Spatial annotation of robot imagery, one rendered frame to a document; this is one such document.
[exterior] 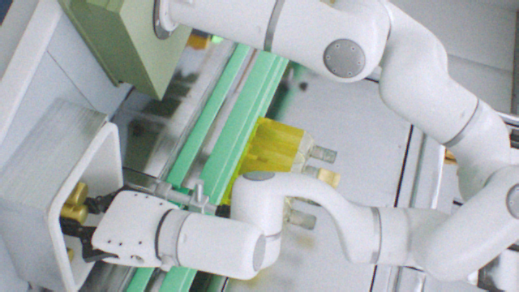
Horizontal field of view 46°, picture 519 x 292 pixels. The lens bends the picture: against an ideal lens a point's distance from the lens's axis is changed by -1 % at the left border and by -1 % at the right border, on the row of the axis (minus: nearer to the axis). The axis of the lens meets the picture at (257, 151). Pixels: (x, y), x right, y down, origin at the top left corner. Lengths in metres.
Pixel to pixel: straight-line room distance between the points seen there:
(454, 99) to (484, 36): 6.38
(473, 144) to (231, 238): 0.36
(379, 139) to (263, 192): 0.76
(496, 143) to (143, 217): 0.51
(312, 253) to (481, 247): 0.50
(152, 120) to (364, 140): 0.64
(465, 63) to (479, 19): 0.84
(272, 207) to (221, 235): 0.09
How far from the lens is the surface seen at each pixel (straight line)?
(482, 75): 6.74
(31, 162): 0.82
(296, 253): 1.28
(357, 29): 0.84
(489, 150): 0.95
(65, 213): 0.94
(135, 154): 1.04
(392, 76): 0.87
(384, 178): 1.49
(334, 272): 1.28
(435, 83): 0.88
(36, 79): 0.83
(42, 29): 0.84
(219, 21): 0.88
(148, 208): 0.88
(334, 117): 1.58
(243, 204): 0.85
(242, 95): 1.17
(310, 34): 0.85
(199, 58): 1.20
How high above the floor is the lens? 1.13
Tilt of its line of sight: 6 degrees down
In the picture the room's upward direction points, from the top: 108 degrees clockwise
